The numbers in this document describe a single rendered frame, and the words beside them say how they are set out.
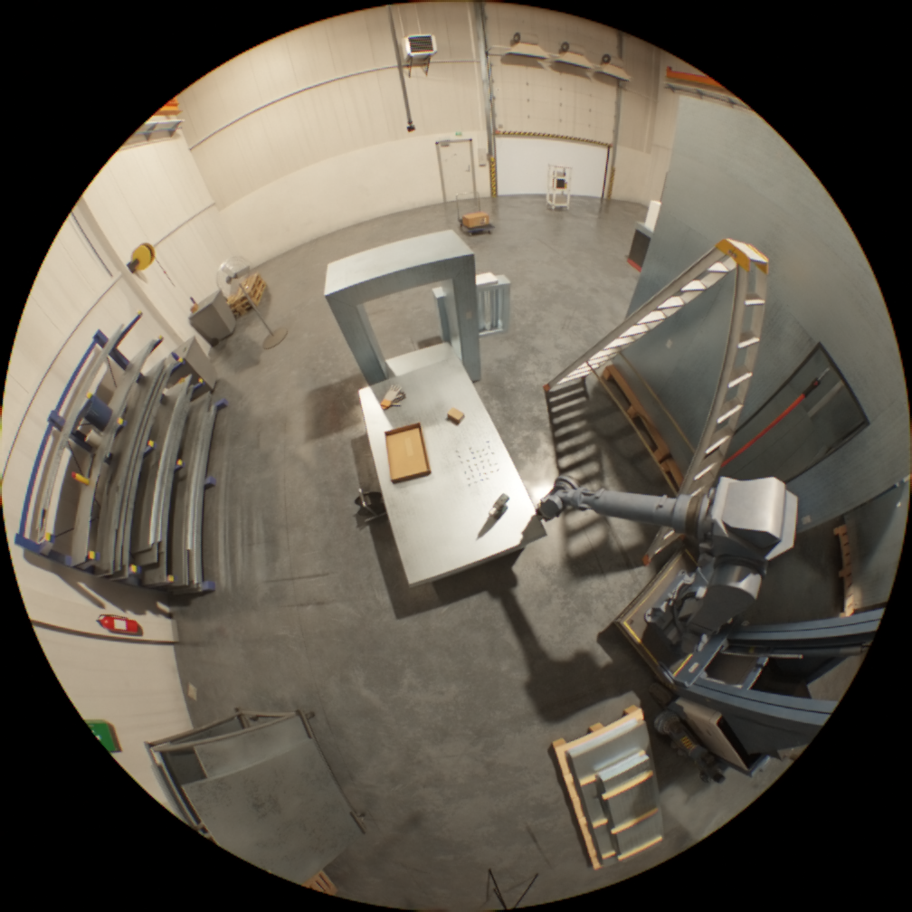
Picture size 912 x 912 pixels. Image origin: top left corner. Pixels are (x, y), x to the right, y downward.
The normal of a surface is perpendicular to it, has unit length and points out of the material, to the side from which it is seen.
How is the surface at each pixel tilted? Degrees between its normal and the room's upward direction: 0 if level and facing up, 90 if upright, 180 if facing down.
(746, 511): 48
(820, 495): 90
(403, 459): 0
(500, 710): 0
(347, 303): 90
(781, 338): 90
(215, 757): 78
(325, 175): 90
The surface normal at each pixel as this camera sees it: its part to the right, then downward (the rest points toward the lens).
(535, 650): -0.09, -0.44
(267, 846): 0.90, -0.43
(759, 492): -0.65, -0.67
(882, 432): -0.95, 0.29
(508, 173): 0.28, 0.85
